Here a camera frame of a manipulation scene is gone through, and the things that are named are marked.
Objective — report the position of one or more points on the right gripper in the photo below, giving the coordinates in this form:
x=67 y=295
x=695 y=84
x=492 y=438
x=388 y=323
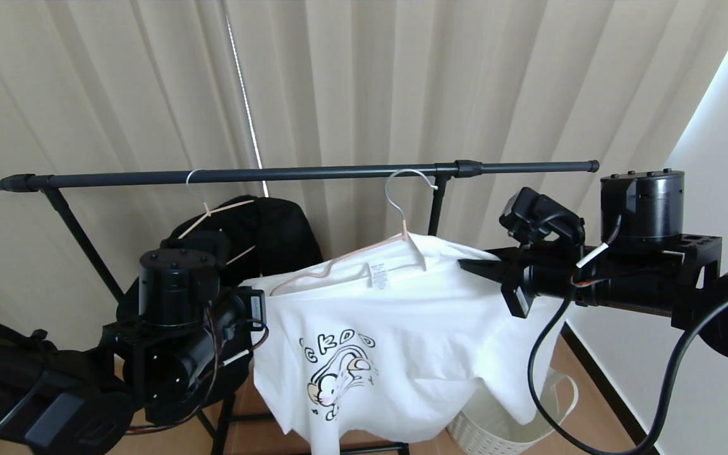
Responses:
x=591 y=278

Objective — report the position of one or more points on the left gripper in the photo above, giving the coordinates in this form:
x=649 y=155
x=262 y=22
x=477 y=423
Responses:
x=181 y=373

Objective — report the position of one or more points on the pink clothes hanger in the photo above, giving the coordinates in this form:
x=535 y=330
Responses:
x=402 y=224
x=208 y=213

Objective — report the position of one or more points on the white printed garment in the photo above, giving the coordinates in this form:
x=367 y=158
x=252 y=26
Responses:
x=433 y=328

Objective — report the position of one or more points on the black shorts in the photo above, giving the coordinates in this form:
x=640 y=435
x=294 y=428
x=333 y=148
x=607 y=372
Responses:
x=282 y=240

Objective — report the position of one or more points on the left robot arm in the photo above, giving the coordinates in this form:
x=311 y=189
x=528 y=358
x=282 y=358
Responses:
x=35 y=392

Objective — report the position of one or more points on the white laundry basket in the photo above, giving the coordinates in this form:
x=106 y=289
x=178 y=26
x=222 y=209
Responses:
x=497 y=430

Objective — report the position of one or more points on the black clothes rack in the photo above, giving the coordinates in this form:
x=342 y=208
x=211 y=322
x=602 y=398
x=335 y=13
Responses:
x=307 y=172

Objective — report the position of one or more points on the beige curtain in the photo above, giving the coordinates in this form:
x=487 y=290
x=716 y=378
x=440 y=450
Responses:
x=370 y=76

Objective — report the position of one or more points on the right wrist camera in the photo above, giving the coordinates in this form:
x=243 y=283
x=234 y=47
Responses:
x=534 y=212

